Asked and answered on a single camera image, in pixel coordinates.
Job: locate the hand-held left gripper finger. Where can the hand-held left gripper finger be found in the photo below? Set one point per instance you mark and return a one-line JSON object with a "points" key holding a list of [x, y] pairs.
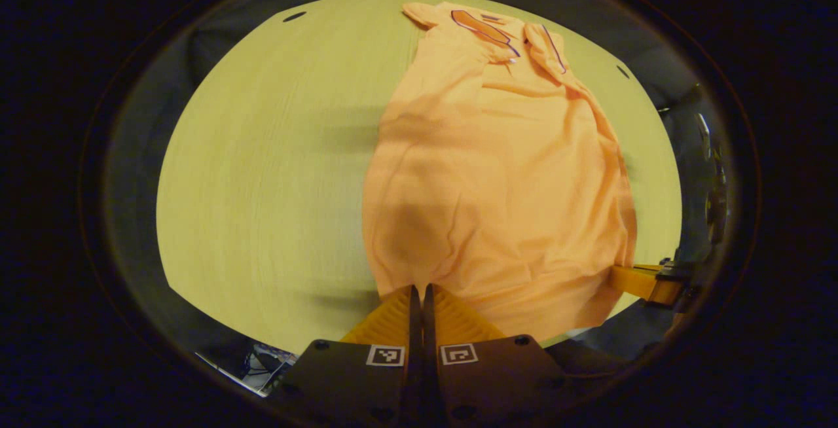
{"points": [[416, 330], [429, 330]]}

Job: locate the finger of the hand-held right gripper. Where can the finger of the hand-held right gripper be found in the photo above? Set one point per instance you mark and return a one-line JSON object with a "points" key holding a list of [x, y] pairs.
{"points": [[638, 281]]}

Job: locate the orange T-shirt with purple trim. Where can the orange T-shirt with purple trim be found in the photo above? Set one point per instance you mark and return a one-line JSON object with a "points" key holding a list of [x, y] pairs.
{"points": [[497, 186]]}

